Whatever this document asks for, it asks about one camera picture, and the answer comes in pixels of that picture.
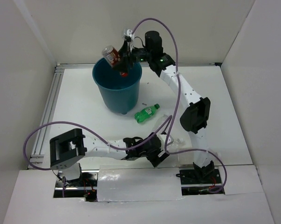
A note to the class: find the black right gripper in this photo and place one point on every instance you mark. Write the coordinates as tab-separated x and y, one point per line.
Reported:
127	57

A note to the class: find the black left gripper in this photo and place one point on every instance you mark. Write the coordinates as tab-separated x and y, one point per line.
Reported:
155	160

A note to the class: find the red label drink bottle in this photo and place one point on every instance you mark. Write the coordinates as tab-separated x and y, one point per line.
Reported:
114	59

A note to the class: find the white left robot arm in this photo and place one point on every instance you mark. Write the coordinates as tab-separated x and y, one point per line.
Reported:
68	148

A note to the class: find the teal plastic bin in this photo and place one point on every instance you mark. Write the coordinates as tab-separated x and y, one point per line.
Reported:
120	94

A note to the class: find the green plastic bottle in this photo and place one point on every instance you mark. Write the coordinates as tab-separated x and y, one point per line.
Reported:
146	113

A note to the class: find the white front cover panel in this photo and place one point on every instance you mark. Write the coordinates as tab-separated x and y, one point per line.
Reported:
138	185

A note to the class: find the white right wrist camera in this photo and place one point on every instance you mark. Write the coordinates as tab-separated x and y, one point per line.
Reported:
128	37

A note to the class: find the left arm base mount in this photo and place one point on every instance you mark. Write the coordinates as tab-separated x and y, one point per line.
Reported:
85	187

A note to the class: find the aluminium frame rail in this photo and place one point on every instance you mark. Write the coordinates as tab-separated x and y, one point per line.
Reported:
74	87

